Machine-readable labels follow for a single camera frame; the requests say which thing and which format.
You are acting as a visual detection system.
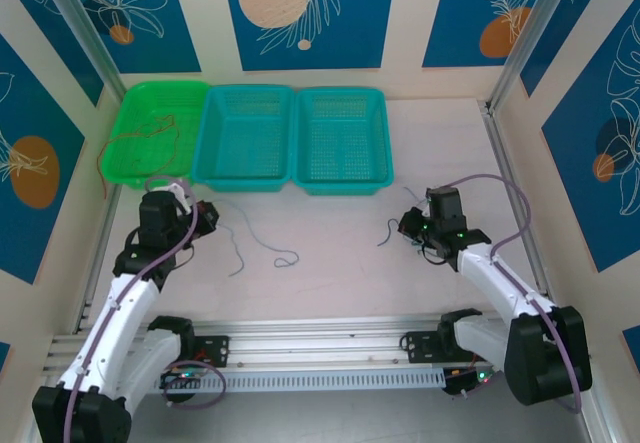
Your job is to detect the small controller circuit board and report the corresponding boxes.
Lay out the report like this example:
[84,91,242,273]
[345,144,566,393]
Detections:
[159,368,207,391]
[442,365,502,399]

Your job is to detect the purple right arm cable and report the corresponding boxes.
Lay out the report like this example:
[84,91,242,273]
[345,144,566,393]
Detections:
[446,172,584,414]

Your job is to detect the aluminium frame rail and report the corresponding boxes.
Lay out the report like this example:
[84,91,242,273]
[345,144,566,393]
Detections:
[42,315,506,373]

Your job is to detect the teal plastic basket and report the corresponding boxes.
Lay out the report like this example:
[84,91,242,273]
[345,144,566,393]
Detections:
[193,85,300,194]
[291,87,395,198]

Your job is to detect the aluminium side rail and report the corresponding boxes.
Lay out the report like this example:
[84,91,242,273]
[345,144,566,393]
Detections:
[480,101,551,304]
[72,182,124,335]

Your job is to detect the thin blue cable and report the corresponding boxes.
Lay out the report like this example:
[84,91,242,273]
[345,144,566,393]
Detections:
[219,200,301,269]
[377,218,402,247]
[215,222,246,278]

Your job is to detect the thin orange cable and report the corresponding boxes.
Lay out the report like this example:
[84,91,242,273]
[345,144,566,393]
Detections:
[95,115,174,200]

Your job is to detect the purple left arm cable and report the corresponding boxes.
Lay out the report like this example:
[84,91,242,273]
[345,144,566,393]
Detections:
[63,175,228,443]

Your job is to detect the blue floral wall poster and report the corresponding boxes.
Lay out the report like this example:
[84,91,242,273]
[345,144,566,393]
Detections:
[220,0,399,72]
[0,32,87,285]
[422,0,569,69]
[49,0,202,75]
[541,10,640,273]

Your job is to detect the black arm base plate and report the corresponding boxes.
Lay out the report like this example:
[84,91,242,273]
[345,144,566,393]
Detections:
[402,331,451,364]
[192,335,231,369]

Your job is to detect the grey slotted cable duct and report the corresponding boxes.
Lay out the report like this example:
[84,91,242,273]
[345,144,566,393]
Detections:
[159,368,446,396]

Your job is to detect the aluminium corner post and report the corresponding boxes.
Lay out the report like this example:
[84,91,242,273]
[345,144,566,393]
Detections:
[488,0,577,110]
[35,0,126,99]

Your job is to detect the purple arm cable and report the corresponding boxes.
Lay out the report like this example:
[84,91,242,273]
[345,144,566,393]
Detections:
[446,172,584,414]
[63,175,228,443]

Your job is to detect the green plastic basket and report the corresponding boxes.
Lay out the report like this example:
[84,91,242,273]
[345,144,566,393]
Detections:
[99,81,210,192]

